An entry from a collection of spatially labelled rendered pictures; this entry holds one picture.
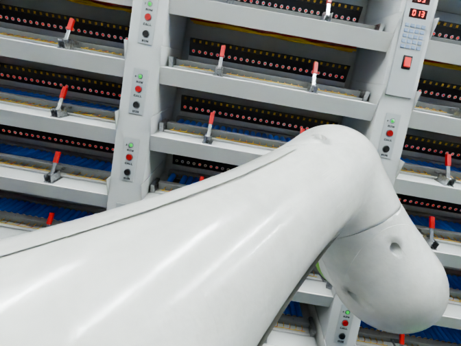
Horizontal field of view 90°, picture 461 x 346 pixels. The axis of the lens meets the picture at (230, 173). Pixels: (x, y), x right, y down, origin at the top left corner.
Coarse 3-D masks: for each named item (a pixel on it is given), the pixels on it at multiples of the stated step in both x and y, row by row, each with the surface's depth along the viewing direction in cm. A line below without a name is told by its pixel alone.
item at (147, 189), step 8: (160, 168) 79; (176, 168) 83; (184, 168) 82; (192, 168) 82; (152, 176) 72; (160, 176) 80; (168, 176) 82; (144, 184) 66; (152, 184) 70; (144, 192) 67; (152, 192) 71
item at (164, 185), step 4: (160, 180) 74; (160, 184) 73; (164, 184) 73; (168, 184) 72; (172, 184) 73; (176, 184) 73; (180, 184) 74; (184, 184) 74; (160, 188) 73; (164, 188) 72; (168, 188) 73; (172, 188) 73; (176, 188) 73
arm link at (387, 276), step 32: (384, 224) 22; (352, 256) 23; (384, 256) 21; (416, 256) 21; (352, 288) 23; (384, 288) 21; (416, 288) 21; (448, 288) 22; (384, 320) 22; (416, 320) 21
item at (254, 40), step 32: (0, 0) 81; (32, 0) 81; (64, 0) 81; (352, 0) 80; (192, 32) 81; (224, 32) 81; (32, 64) 83; (352, 64) 82; (192, 96) 83; (224, 96) 83
